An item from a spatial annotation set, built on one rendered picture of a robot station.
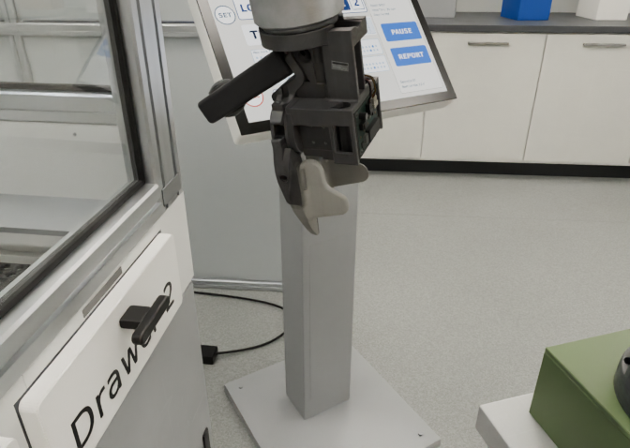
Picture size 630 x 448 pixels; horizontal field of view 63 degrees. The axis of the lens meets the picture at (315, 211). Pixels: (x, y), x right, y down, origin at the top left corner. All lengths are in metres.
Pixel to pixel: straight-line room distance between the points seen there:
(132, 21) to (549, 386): 0.61
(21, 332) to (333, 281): 0.96
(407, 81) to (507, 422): 0.72
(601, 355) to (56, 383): 0.54
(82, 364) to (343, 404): 1.20
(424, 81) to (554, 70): 2.14
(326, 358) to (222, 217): 0.80
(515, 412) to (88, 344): 0.48
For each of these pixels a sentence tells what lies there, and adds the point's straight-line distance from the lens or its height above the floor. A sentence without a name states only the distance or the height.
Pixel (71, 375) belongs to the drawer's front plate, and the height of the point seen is 0.92.
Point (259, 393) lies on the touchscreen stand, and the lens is 1.69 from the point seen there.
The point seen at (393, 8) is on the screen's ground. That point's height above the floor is 1.14.
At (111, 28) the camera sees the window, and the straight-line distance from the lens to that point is 0.62.
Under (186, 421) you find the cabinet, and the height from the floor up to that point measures 0.59.
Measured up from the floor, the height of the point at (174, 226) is 0.91.
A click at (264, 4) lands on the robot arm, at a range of 0.42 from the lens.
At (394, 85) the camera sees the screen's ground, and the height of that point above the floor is 1.00.
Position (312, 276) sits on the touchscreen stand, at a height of 0.53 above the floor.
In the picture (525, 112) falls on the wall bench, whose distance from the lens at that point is 3.29.
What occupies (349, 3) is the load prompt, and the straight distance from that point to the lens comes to 1.19.
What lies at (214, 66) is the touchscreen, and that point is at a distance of 1.00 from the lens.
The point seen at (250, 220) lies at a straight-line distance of 2.02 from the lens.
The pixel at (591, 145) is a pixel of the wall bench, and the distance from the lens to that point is 3.49.
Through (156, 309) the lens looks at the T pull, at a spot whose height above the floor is 0.91.
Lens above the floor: 1.25
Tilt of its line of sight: 27 degrees down
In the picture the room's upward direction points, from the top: straight up
